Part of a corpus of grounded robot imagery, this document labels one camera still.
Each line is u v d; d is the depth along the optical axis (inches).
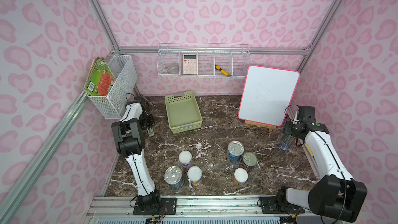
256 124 38.9
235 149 31.9
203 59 39.7
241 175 29.7
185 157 30.2
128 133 24.1
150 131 37.6
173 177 28.2
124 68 32.1
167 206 28.5
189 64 37.4
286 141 33.7
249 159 30.6
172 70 37.8
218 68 38.5
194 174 27.7
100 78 28.8
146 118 33.7
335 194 15.5
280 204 26.0
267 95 35.3
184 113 43.3
